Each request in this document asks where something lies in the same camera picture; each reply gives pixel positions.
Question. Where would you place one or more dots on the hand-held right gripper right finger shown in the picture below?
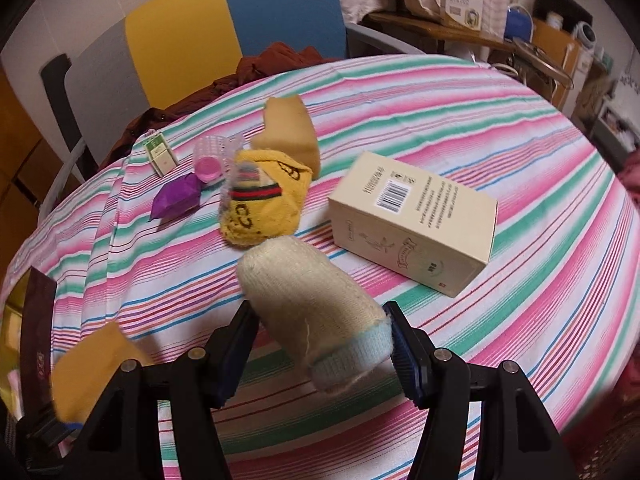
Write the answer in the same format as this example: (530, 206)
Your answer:
(405, 360)

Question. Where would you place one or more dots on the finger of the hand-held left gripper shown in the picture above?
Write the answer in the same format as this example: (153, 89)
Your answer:
(42, 430)

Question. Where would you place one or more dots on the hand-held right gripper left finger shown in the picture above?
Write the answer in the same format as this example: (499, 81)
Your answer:
(235, 360)

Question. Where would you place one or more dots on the cream sock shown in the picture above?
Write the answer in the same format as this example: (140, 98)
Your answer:
(300, 295)

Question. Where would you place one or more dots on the gold metal tin box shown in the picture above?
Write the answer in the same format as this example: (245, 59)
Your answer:
(37, 320)

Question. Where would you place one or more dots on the small green white box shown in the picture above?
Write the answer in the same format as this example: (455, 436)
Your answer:
(161, 155)

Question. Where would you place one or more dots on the beige cardboard box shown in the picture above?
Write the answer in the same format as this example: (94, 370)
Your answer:
(425, 210)

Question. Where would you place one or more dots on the yellow rolled sock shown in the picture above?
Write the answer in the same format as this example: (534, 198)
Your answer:
(270, 210)

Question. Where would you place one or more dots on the purple packet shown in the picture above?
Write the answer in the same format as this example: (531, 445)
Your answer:
(175, 199)

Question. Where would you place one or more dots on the clear container with pink lid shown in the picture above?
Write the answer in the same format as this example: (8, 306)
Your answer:
(210, 167)

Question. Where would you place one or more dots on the striped pink green tablecloth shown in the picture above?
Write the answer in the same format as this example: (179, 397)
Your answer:
(450, 110)

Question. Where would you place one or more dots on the pink cloth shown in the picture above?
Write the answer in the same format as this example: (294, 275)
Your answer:
(632, 170)

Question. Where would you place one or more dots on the dark red jacket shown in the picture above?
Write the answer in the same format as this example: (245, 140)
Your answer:
(280, 57)

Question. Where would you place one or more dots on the wooden cabinet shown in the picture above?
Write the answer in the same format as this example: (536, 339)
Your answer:
(15, 125)

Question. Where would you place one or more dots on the wooden drawer unit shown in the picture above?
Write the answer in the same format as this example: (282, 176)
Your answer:
(552, 55)

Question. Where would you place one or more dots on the grey yellow blue chair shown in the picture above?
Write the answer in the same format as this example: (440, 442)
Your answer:
(175, 25)

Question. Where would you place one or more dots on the blue jug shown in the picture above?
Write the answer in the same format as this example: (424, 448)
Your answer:
(517, 22)

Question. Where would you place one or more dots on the white blue carton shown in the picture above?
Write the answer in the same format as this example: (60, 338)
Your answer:
(460, 5)

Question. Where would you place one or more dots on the white round device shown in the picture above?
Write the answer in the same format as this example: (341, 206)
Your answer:
(585, 35)

